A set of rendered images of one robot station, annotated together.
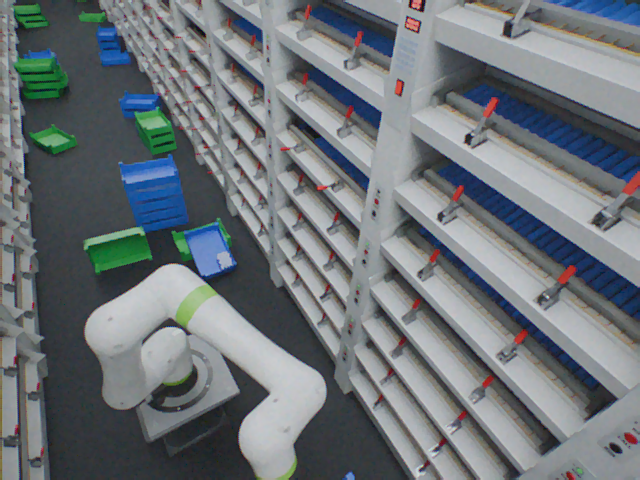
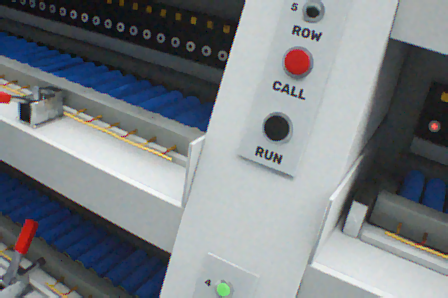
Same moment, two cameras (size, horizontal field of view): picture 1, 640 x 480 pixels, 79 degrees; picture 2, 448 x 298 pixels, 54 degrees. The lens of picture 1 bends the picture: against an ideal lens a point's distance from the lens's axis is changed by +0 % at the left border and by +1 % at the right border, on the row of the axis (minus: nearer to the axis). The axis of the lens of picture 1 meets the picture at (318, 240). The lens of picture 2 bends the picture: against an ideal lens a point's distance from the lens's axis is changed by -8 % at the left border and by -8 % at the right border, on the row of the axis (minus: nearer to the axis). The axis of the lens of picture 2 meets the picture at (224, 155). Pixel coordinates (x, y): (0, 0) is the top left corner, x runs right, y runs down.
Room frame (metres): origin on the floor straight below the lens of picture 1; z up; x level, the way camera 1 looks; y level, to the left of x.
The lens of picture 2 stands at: (0.64, 0.04, 1.05)
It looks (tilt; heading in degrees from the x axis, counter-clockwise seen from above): 12 degrees down; 325
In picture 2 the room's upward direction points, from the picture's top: 17 degrees clockwise
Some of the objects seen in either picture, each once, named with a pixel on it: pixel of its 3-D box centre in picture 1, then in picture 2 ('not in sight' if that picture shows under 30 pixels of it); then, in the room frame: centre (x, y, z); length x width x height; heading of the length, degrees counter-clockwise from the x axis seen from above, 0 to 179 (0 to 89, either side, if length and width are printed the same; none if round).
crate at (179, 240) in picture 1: (202, 239); not in sight; (1.71, 0.71, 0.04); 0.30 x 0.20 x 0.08; 123
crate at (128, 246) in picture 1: (119, 250); not in sight; (1.50, 1.11, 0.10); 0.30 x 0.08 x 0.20; 121
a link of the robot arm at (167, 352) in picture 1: (167, 357); not in sight; (0.67, 0.48, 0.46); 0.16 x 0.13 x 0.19; 148
